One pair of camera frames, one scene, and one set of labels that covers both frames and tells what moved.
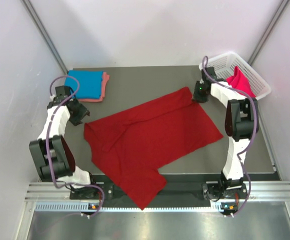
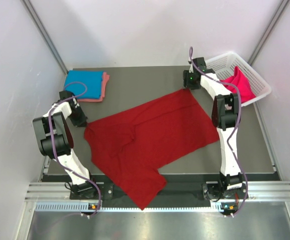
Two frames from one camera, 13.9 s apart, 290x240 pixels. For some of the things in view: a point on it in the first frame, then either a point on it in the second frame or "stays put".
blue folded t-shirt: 90,83 stays put
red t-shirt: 133,147 stays put
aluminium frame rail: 256,192 stays put
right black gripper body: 199,95 to 188,80
